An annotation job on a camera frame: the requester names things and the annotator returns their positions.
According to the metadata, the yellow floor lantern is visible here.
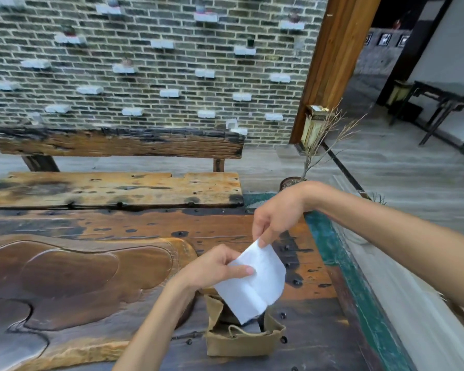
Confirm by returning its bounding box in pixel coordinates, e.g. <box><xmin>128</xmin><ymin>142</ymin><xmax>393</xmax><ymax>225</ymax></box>
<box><xmin>300</xmin><ymin>105</ymin><xmax>330</xmax><ymax>152</ymax></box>
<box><xmin>386</xmin><ymin>80</ymin><xmax>413</xmax><ymax>109</ymax></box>

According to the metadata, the carved wooden tea tray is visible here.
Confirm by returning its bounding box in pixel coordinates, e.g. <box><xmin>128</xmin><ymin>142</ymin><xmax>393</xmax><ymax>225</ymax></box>
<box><xmin>0</xmin><ymin>234</ymin><xmax>199</xmax><ymax>371</ymax></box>

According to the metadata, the person's left hand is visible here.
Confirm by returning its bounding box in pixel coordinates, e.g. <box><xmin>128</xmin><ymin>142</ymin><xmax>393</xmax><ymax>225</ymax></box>
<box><xmin>174</xmin><ymin>243</ymin><xmax>256</xmax><ymax>292</ymax></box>

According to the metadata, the person's right forearm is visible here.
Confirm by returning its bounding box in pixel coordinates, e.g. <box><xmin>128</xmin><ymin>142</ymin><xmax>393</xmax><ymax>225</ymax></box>
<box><xmin>302</xmin><ymin>181</ymin><xmax>464</xmax><ymax>318</ymax></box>

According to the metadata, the person's left forearm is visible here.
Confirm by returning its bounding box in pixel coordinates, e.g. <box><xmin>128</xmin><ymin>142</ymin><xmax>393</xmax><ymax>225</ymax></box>
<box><xmin>111</xmin><ymin>280</ymin><xmax>202</xmax><ymax>371</ymax></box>

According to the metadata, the wooden door frame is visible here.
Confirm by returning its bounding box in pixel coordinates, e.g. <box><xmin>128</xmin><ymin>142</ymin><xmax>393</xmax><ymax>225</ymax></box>
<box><xmin>289</xmin><ymin>0</ymin><xmax>384</xmax><ymax>146</ymax></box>

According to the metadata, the person's right hand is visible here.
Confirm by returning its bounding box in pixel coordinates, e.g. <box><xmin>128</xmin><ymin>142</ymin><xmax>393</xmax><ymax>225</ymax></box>
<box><xmin>252</xmin><ymin>181</ymin><xmax>314</xmax><ymax>248</ymax></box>

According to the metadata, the tan cloth bag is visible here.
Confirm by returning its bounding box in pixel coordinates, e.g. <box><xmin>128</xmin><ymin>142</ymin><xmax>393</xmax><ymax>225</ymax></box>
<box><xmin>204</xmin><ymin>293</ymin><xmax>287</xmax><ymax>358</ymax></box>

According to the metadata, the white paper tissue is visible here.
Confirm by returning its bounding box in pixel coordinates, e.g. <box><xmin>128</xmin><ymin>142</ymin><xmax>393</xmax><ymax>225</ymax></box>
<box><xmin>213</xmin><ymin>239</ymin><xmax>287</xmax><ymax>325</ymax></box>

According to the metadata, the dark jar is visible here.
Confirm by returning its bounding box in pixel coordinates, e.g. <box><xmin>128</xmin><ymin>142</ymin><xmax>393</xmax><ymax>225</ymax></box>
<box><xmin>218</xmin><ymin>301</ymin><xmax>270</xmax><ymax>336</ymax></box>

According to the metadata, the dark wooden side table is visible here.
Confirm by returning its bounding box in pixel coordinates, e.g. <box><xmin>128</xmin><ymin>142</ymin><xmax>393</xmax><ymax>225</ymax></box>
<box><xmin>390</xmin><ymin>80</ymin><xmax>464</xmax><ymax>156</ymax></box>

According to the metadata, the rustic wooden bench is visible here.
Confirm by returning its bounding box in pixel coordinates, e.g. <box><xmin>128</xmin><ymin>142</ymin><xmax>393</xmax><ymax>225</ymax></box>
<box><xmin>0</xmin><ymin>127</ymin><xmax>245</xmax><ymax>212</ymax></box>

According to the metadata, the dry branch potted plant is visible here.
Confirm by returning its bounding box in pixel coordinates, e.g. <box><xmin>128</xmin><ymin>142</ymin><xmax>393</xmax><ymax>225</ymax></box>
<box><xmin>279</xmin><ymin>99</ymin><xmax>368</xmax><ymax>193</ymax></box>

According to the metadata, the group of white brick shelves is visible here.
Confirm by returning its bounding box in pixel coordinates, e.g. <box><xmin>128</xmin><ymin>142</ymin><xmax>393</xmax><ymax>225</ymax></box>
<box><xmin>0</xmin><ymin>0</ymin><xmax>308</xmax><ymax>136</ymax></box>

